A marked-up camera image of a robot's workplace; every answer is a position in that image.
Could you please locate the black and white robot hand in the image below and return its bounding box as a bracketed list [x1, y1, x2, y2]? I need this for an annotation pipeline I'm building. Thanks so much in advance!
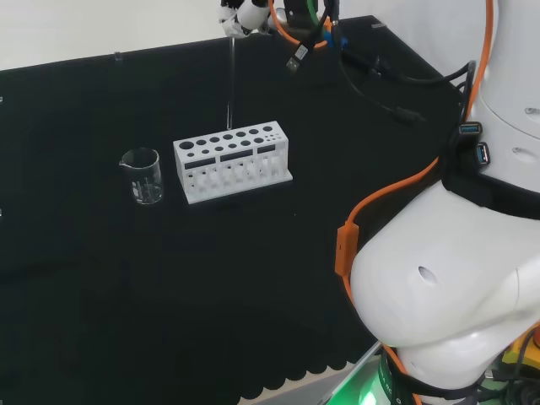
[217, 0, 273, 39]

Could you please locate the clear glass rod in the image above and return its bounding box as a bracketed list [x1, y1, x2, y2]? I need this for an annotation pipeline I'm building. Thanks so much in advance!
[227, 35, 236, 130]

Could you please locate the white test tube rack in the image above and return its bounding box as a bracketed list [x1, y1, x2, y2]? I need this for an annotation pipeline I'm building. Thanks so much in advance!
[172, 120, 294, 207]

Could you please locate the clear glass beaker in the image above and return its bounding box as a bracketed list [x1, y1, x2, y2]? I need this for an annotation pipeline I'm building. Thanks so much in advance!
[118, 147, 165, 207]

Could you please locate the black USB hub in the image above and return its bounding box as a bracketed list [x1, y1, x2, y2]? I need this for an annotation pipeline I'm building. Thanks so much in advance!
[457, 121, 494, 168]

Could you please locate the black bench cloth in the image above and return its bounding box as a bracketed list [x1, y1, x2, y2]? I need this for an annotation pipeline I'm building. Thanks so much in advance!
[0, 14, 466, 405]

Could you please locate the black cable with USB plug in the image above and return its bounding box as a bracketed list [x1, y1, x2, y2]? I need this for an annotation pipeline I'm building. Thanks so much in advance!
[285, 0, 341, 76]

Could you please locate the green cable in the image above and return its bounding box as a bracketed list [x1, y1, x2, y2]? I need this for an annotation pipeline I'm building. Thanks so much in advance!
[303, 0, 323, 31]

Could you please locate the black cable with ferrite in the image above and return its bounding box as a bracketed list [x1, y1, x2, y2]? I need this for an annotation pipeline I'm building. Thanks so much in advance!
[336, 24, 428, 124]

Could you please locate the orange cable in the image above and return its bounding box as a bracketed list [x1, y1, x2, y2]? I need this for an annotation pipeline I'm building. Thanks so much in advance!
[268, 0, 495, 405]

